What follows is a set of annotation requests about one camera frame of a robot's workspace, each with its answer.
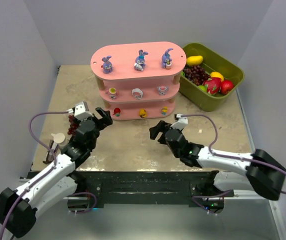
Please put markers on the purple bunny toy red bow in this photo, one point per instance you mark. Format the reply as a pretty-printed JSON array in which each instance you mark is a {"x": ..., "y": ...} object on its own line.
[{"x": 107, "y": 66}]

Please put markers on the green lime toy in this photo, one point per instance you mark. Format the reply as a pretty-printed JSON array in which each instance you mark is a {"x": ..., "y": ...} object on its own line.
[{"x": 203, "y": 88}]

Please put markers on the purple bunny toy with cup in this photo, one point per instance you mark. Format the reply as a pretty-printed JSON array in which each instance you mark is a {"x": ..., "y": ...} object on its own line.
[{"x": 166, "y": 59}]

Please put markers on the red haired mermaid toy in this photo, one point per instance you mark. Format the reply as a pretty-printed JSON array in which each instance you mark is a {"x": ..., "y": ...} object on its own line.
[{"x": 117, "y": 112}]

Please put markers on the purple grape bunch in bin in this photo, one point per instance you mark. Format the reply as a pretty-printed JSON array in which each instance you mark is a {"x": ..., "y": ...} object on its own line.
[{"x": 196, "y": 74}]

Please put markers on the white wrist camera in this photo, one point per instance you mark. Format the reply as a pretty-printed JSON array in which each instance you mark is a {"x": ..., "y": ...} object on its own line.
[
  {"x": 180, "y": 123},
  {"x": 81, "y": 111}
]

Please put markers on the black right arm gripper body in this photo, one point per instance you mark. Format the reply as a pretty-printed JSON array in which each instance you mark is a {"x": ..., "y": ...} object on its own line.
[{"x": 160, "y": 131}]

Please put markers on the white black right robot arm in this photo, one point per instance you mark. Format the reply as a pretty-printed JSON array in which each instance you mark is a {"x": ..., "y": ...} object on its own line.
[{"x": 258, "y": 171}]

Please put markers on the dark red grape bunch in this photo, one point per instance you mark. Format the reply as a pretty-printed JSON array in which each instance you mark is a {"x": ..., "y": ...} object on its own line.
[{"x": 71, "y": 127}]

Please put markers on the pink toy with green centre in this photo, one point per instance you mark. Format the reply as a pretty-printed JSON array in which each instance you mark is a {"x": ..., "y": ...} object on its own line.
[{"x": 112, "y": 93}]

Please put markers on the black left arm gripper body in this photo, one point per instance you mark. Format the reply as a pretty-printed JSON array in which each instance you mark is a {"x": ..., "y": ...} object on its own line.
[{"x": 99, "y": 121}]

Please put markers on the pink three-tier wooden shelf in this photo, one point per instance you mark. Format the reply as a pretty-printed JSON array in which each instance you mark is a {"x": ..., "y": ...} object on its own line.
[{"x": 125, "y": 78}]

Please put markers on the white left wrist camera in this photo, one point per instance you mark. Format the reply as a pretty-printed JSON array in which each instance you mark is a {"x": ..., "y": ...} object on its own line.
[{"x": 81, "y": 111}]

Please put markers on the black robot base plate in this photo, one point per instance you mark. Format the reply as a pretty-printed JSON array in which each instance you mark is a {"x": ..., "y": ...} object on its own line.
[{"x": 97, "y": 189}]

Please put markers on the red apple toy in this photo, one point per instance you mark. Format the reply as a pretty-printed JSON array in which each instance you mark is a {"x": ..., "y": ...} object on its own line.
[{"x": 226, "y": 87}]

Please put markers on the pink toy with blue bow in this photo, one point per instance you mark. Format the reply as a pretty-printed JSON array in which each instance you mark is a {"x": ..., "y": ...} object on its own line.
[{"x": 162, "y": 90}]

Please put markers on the yellow mango toy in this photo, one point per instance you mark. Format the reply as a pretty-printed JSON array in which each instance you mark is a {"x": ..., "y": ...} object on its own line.
[{"x": 194, "y": 60}]

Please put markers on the red dragon fruit toy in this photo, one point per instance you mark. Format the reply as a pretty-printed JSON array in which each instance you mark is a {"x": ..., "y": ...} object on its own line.
[{"x": 212, "y": 85}]

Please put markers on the purple bunny toy blue ears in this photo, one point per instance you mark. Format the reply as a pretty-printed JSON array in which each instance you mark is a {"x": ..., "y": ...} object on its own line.
[{"x": 139, "y": 64}]

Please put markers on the blonde blue dress doll toy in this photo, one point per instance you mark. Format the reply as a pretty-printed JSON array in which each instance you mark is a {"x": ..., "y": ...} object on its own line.
[{"x": 164, "y": 110}]

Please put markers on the olive green plastic bin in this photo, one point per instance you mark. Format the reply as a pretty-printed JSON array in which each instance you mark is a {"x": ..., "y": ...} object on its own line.
[{"x": 202, "y": 64}]

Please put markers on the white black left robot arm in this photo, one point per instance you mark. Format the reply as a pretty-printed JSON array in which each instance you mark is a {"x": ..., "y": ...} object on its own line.
[{"x": 19, "y": 208}]

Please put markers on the pink toy with white frill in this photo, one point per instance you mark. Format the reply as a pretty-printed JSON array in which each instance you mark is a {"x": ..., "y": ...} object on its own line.
[{"x": 137, "y": 93}]

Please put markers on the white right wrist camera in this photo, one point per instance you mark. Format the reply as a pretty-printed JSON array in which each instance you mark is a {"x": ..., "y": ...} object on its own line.
[{"x": 180, "y": 123}]

